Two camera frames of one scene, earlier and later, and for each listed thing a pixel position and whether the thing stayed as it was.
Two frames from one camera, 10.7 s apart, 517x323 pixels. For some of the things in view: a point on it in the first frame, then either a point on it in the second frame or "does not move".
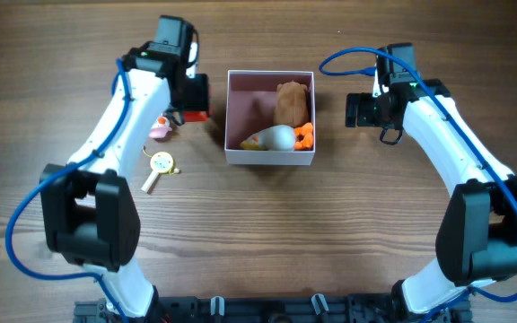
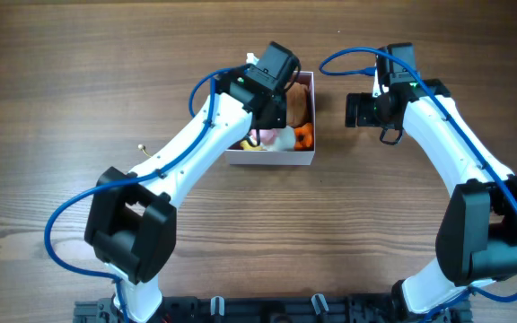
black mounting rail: (270, 309) does not move
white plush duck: (276, 137) does not move
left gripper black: (201, 100) -> (277, 118)
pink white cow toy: (161, 127) -> (267, 135)
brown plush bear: (292, 105) does not move
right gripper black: (358, 110) does not move
